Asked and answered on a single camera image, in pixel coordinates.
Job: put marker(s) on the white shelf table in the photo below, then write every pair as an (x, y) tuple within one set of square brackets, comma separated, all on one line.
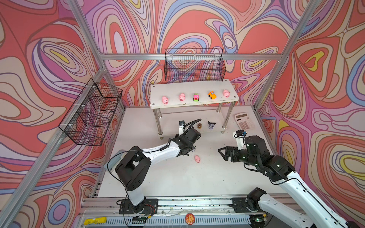
[(189, 94)]

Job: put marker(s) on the pink white calculator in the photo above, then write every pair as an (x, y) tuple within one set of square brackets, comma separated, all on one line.
[(244, 121)]

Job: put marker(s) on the pink green toy car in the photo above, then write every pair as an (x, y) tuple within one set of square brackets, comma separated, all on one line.
[(196, 97)]

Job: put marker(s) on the orange toy car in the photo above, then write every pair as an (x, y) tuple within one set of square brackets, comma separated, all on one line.
[(212, 95)]

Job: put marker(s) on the grey stapler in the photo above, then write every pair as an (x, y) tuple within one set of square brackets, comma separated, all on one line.
[(110, 165)]

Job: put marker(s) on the pink pig toy front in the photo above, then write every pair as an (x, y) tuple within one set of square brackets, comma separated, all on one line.
[(165, 100)]

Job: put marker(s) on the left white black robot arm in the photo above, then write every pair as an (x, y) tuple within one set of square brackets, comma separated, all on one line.
[(130, 167)]

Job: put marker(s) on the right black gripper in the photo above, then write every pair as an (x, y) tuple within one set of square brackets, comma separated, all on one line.
[(234, 150)]

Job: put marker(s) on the black wire basket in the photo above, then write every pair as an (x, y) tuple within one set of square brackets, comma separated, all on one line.
[(194, 64), (94, 110)]

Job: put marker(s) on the pink pig toy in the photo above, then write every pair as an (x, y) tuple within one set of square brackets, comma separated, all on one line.
[(226, 93), (197, 159), (182, 97), (165, 100)]

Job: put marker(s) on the red round sticker badge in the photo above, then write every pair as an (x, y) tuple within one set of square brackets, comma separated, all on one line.
[(189, 219)]

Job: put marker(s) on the back black wire basket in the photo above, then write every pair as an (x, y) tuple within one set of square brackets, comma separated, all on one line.
[(194, 64)]

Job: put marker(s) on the left black wire basket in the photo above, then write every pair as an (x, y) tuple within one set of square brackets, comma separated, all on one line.
[(94, 110)]

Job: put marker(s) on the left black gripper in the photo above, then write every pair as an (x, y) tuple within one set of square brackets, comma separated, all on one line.
[(177, 138)]

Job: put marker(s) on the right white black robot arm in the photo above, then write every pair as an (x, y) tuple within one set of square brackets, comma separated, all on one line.
[(316, 213)]

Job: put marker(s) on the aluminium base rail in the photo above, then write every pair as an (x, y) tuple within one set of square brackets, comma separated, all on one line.
[(171, 211)]

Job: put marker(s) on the dark purple figure toy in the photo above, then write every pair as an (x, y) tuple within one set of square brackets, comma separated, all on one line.
[(211, 125)]

